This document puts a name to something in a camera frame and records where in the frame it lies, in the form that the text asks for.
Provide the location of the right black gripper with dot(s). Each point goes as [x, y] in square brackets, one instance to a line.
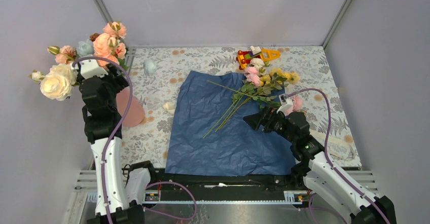
[264, 117]

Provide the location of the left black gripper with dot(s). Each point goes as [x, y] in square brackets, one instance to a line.
[119, 81]

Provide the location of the blue paper bouquet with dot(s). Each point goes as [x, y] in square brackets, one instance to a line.
[210, 137]

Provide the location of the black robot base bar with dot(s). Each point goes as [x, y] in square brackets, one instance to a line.
[189, 183]

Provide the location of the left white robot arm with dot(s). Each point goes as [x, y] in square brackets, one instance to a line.
[117, 202]

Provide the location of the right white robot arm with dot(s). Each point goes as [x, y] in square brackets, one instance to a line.
[316, 171]

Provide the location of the pink ceramic vase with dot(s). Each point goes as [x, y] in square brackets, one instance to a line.
[136, 113]

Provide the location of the flowers in vase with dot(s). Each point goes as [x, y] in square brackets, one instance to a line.
[59, 82]

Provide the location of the floral patterned table mat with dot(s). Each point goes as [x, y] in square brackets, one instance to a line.
[150, 139]

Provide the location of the fallen pale blue flower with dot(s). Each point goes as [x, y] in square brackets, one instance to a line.
[150, 67]

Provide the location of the small cream ribbon scrap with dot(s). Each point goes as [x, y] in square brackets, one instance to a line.
[169, 107]

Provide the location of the colourful toy block car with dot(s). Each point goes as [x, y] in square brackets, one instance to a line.
[244, 57]

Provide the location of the white slotted cable duct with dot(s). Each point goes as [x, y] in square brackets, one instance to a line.
[221, 196]

